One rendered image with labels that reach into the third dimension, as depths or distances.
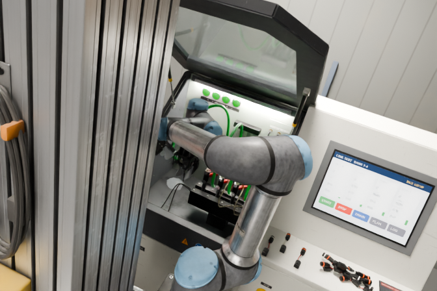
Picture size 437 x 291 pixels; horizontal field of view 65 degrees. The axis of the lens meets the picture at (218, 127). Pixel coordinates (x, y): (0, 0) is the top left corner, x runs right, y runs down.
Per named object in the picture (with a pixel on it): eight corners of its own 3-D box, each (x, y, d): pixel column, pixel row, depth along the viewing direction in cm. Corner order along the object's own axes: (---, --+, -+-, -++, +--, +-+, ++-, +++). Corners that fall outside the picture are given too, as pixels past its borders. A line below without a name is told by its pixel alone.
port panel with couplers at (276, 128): (252, 170, 190) (268, 120, 177) (254, 167, 193) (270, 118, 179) (274, 179, 186) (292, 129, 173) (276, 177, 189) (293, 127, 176)
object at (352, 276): (316, 272, 143) (320, 263, 140) (319, 256, 152) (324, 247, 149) (372, 299, 137) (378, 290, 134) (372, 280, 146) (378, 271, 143)
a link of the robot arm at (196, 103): (194, 106, 119) (185, 96, 126) (188, 134, 124) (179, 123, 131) (214, 106, 123) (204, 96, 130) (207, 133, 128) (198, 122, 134)
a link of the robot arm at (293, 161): (199, 267, 111) (250, 126, 84) (238, 257, 118) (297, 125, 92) (215, 301, 102) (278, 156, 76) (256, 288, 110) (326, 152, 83)
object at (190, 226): (117, 221, 170) (120, 195, 163) (123, 215, 174) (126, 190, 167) (231, 279, 154) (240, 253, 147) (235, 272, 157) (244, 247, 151)
